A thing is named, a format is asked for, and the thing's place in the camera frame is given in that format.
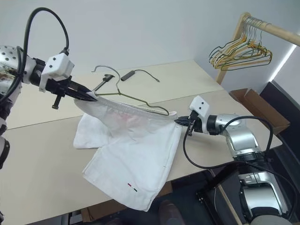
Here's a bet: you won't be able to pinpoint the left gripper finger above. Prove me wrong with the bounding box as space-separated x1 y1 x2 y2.
65 90 98 102
68 81 91 94

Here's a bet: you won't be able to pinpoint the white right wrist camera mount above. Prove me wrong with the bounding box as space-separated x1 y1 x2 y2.
189 95 210 118

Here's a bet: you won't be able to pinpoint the cardboard piece under table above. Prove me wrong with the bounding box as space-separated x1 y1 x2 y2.
80 206 95 222

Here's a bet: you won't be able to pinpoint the grey wire hanger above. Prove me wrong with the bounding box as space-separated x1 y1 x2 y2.
208 18 258 65

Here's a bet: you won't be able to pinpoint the brown rounded shape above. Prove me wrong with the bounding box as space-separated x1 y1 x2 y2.
158 200 182 225

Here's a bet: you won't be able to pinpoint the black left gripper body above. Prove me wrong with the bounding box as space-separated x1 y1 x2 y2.
44 75 74 110

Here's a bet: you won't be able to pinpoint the wooden clothes rack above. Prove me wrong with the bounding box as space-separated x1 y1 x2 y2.
215 13 300 84

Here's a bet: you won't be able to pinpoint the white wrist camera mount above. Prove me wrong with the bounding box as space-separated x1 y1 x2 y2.
189 95 210 118
38 52 75 93

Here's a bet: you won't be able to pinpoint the olive wire hanger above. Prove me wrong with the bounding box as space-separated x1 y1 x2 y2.
92 65 170 116

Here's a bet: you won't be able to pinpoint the bunch of hangers on rail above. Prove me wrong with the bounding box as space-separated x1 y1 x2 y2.
212 20 270 69

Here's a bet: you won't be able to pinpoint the brown cardboard box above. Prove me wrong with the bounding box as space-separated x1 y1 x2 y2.
229 88 291 136

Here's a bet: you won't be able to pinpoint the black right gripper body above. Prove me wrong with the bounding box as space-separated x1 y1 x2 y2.
186 110 203 137

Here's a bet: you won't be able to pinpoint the white shorts with flag logo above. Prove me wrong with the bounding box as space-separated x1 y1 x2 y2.
73 91 184 212

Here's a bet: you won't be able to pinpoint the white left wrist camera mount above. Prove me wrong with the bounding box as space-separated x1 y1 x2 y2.
38 52 75 93

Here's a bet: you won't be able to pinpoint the black cabinet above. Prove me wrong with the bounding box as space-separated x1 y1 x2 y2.
259 80 300 169

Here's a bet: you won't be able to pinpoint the black metal stand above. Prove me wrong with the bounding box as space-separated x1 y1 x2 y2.
194 161 249 225

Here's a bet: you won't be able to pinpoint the dark grey adapter with cable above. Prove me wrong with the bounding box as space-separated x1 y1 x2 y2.
121 69 161 83

